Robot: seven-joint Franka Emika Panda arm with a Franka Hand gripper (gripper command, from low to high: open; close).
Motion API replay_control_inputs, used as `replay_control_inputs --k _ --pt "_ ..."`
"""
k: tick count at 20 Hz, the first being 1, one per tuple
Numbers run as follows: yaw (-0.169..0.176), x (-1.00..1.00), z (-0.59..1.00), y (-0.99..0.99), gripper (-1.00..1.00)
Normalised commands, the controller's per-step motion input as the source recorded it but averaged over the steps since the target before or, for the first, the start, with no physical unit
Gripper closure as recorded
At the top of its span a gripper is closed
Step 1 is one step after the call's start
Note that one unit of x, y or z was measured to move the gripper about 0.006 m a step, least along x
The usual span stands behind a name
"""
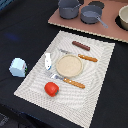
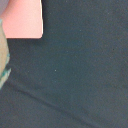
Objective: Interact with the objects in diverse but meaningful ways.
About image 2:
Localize tan gripper finger with teal pad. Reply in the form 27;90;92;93
0;19;11;89

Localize pink wooden board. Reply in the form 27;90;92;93
0;0;43;39

